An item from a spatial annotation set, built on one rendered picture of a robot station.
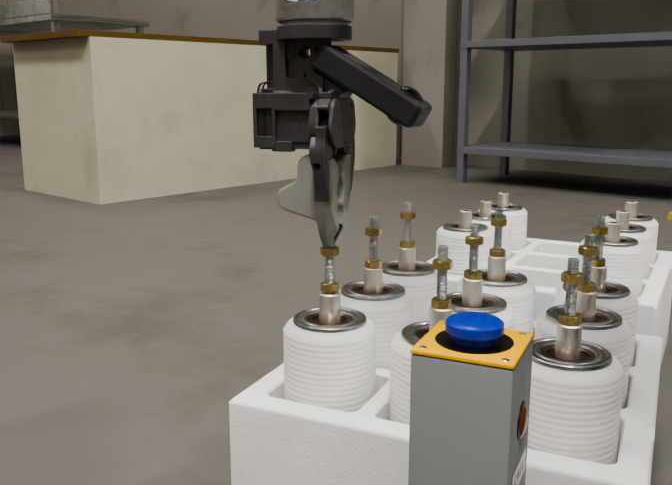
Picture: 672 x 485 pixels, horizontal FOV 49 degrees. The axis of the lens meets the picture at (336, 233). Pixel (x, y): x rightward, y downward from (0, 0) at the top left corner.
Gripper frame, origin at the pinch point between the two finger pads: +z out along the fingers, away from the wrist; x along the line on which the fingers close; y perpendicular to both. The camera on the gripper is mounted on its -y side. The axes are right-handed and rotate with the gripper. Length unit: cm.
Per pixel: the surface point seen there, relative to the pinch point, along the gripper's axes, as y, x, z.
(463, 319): -16.0, 19.3, 1.5
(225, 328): 45, -60, 34
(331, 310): 0.2, 0.9, 7.8
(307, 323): 2.3, 2.3, 9.0
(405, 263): -1.7, -22.6, 8.2
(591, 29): -19, -362, -44
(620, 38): -32, -275, -34
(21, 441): 49, -7, 34
